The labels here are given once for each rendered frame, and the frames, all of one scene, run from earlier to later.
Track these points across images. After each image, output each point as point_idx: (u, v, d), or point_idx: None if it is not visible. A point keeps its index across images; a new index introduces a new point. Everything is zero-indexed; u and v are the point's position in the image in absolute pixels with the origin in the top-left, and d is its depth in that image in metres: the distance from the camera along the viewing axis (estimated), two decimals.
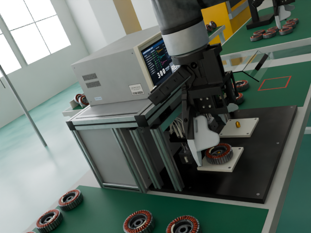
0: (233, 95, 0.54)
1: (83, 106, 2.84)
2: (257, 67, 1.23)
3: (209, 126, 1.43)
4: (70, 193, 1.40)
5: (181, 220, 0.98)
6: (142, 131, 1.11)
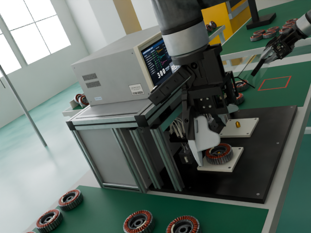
0: (233, 95, 0.54)
1: (83, 106, 2.84)
2: (253, 72, 1.19)
3: (209, 126, 1.43)
4: (70, 193, 1.40)
5: (181, 220, 0.98)
6: (142, 131, 1.11)
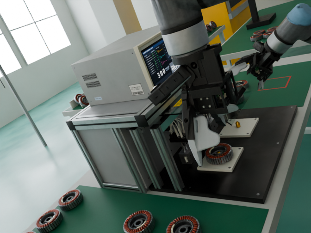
0: (233, 95, 0.54)
1: (83, 106, 2.84)
2: None
3: (209, 126, 1.43)
4: (70, 193, 1.40)
5: (181, 220, 0.98)
6: (142, 131, 1.11)
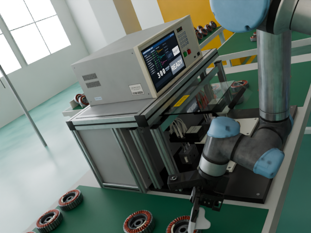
0: None
1: (83, 106, 2.84)
2: (231, 105, 1.00)
3: (209, 126, 1.43)
4: (70, 193, 1.40)
5: (181, 220, 0.98)
6: (142, 131, 1.11)
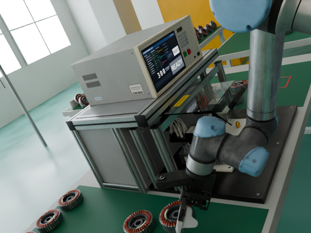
0: None
1: (83, 106, 2.84)
2: (231, 105, 1.00)
3: None
4: (70, 193, 1.40)
5: (174, 205, 0.95)
6: (142, 131, 1.11)
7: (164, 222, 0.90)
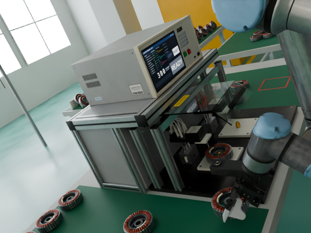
0: (262, 193, 0.85)
1: (83, 106, 2.84)
2: (231, 105, 1.00)
3: (209, 126, 1.43)
4: (70, 193, 1.40)
5: (230, 191, 0.94)
6: (142, 131, 1.11)
7: (214, 205, 0.91)
